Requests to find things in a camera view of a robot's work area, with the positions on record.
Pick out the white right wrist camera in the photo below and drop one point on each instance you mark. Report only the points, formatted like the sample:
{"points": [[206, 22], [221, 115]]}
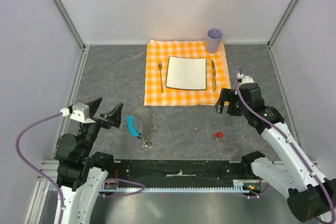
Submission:
{"points": [[243, 79]]}

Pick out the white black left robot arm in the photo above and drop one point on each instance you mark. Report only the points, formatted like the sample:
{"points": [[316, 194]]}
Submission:
{"points": [[79, 174]]}

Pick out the metal key organizer blue handle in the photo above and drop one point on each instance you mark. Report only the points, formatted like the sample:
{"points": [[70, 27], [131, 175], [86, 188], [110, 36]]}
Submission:
{"points": [[142, 124]]}

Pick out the right aluminium frame post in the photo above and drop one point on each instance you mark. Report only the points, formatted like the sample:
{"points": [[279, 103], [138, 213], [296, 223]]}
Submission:
{"points": [[284, 18]]}

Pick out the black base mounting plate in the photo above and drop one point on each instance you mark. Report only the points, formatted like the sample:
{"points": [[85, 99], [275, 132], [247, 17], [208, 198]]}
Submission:
{"points": [[180, 173]]}

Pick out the gold knife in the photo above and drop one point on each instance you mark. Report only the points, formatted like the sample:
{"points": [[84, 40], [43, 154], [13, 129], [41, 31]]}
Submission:
{"points": [[214, 85]]}

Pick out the orange white checkered cloth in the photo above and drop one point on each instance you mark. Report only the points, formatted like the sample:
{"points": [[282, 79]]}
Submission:
{"points": [[162, 50]]}

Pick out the aluminium frame post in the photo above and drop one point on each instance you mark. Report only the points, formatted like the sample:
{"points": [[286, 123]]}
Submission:
{"points": [[69, 23], [284, 18]]}

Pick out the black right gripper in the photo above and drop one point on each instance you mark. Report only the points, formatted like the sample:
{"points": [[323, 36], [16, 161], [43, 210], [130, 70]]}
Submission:
{"points": [[229, 95]]}

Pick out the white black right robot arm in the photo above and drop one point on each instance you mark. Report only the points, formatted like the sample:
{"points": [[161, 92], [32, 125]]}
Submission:
{"points": [[307, 190]]}

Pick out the light blue cable duct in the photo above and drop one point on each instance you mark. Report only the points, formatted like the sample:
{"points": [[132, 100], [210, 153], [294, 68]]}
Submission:
{"points": [[236, 187]]}

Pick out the lilac plastic cup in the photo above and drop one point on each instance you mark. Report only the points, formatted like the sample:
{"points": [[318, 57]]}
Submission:
{"points": [[214, 38]]}

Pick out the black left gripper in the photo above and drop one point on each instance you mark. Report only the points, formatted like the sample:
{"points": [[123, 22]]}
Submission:
{"points": [[113, 118]]}

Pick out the white square plate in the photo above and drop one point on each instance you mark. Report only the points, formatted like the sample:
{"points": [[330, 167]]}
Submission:
{"points": [[186, 73]]}

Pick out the left aluminium frame post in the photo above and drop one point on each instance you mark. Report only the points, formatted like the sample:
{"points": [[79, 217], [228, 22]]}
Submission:
{"points": [[69, 23]]}

